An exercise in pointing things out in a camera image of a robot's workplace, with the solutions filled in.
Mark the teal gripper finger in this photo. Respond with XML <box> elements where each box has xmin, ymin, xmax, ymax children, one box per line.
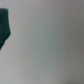
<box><xmin>0</xmin><ymin>8</ymin><xmax>11</xmax><ymax>49</ymax></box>

